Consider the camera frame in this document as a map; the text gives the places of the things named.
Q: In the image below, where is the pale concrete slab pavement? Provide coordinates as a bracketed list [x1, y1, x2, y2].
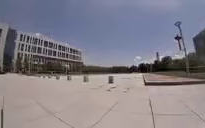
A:
[0, 72, 205, 128]

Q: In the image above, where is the distant row of trees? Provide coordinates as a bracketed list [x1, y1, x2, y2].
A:
[82, 55, 205, 75]

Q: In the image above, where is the white building with grid windows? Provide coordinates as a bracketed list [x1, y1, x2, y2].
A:
[0, 22, 85, 74]

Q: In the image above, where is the low raised stone platform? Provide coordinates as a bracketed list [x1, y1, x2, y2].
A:
[142, 72, 205, 87]

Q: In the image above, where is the tall lamp pole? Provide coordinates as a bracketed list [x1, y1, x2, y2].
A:
[173, 21, 191, 76]

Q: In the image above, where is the grass strip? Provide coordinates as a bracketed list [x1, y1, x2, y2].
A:
[156, 70, 205, 80]

